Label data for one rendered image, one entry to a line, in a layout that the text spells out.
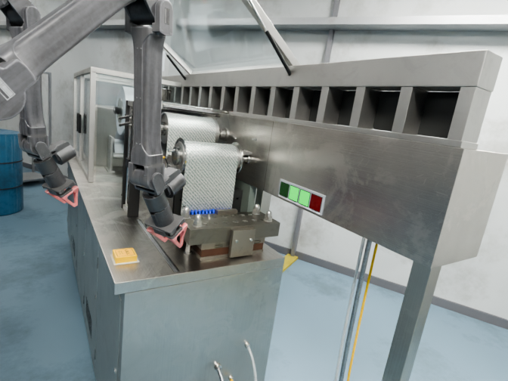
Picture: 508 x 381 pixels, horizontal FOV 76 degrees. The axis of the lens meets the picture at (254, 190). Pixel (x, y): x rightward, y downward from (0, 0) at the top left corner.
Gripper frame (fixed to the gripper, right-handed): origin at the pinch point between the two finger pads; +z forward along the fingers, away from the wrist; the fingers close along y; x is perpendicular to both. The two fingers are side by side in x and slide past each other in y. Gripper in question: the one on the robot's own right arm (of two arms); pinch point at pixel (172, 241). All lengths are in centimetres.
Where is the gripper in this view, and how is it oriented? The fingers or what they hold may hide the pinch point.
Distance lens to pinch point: 102.3
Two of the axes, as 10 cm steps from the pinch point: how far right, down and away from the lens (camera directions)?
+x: -4.8, 5.9, -6.5
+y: -8.7, -2.2, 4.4
